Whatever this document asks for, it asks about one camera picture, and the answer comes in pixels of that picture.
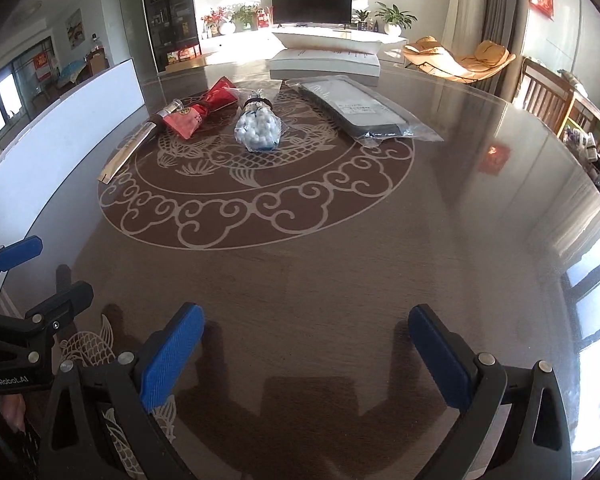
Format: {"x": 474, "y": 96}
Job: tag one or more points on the white cardboard box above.
{"x": 325, "y": 62}

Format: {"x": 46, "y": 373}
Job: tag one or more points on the chair with blue cloth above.
{"x": 77, "y": 67}

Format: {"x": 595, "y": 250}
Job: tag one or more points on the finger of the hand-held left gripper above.
{"x": 17, "y": 255}
{"x": 70, "y": 302}

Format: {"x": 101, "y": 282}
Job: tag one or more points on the flat bamboo stick pack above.
{"x": 127, "y": 152}

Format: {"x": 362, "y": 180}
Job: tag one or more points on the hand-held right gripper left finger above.
{"x": 172, "y": 355}

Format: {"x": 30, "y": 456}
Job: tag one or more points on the white television cabinet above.
{"x": 245, "y": 42}

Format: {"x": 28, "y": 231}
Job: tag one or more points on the person's left hand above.
{"x": 7, "y": 415}

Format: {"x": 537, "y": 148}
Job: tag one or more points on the orange lounge chair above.
{"x": 455, "y": 60}

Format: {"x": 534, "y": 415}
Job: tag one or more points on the white board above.
{"x": 70, "y": 125}

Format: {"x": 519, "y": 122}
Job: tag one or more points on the grey curtain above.
{"x": 500, "y": 25}

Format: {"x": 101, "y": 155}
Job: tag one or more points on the grey package in plastic bag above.
{"x": 360, "y": 110}

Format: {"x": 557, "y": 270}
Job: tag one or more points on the potted plant in white pot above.
{"x": 394, "y": 17}

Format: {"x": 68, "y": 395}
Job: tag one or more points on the bag of cotton balls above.
{"x": 257, "y": 127}

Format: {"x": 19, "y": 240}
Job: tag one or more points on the black television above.
{"x": 311, "y": 6}

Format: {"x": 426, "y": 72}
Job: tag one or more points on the red flower arrangement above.
{"x": 214, "y": 19}

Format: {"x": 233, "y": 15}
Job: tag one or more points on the white door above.
{"x": 132, "y": 30}

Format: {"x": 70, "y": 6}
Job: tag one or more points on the red packet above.
{"x": 202, "y": 107}

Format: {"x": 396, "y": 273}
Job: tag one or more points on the wooden chair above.
{"x": 540, "y": 92}

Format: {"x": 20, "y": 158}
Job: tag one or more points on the window with red sign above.
{"x": 15, "y": 90}

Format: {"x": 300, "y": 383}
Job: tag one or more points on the dark display cabinet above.
{"x": 172, "y": 10}

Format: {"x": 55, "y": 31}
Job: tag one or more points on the dark dotted cloth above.
{"x": 15, "y": 455}

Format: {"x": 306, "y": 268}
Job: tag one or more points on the cluttered wooden sideboard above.
{"x": 592, "y": 130}

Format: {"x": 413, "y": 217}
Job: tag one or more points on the framed wall picture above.
{"x": 74, "y": 27}

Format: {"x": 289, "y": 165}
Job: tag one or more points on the leafy green potted plant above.
{"x": 244, "y": 15}

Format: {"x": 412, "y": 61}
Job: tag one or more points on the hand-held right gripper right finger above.
{"x": 440, "y": 360}

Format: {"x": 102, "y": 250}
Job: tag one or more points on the white curtain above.
{"x": 462, "y": 5}

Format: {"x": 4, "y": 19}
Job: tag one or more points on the small potted plant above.
{"x": 362, "y": 19}

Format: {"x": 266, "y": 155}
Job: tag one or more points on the red gift box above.
{"x": 263, "y": 17}

